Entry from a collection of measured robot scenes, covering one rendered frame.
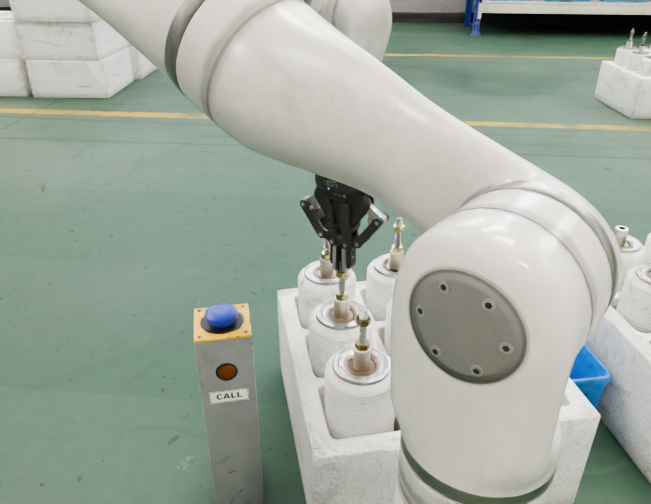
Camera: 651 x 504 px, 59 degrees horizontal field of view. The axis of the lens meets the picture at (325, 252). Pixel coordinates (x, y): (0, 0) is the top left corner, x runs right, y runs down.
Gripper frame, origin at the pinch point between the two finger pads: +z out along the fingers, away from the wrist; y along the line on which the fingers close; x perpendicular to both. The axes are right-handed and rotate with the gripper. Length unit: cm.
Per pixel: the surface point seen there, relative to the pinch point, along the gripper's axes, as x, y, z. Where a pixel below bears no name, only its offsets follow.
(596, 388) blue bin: 23.1, 34.4, 25.3
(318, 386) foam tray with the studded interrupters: -8.2, 1.1, 16.9
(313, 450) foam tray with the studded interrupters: -18.2, 6.7, 17.0
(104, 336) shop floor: -2, -56, 35
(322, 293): 4.4, -6.2, 10.7
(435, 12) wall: 475, -181, 24
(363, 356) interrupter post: -9.4, 8.7, 7.5
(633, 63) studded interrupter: 247, 10, 13
